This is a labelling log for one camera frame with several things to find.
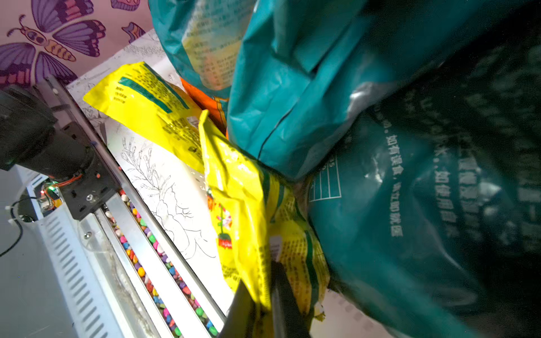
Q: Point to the teal orange fertilizer bag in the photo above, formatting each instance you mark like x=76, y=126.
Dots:
x=307, y=69
x=136, y=96

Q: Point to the white plastic basket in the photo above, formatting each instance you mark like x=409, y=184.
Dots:
x=342, y=319

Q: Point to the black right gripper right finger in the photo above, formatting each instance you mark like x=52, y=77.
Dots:
x=287, y=319

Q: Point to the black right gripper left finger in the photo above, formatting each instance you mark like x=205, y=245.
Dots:
x=241, y=317

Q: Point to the teal yellow fertilizer bag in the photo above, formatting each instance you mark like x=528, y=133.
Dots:
x=436, y=230

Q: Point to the yellow fertilizer packet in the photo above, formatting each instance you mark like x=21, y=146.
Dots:
x=202, y=39
x=257, y=220

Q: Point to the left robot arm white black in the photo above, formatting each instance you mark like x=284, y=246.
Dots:
x=29, y=138

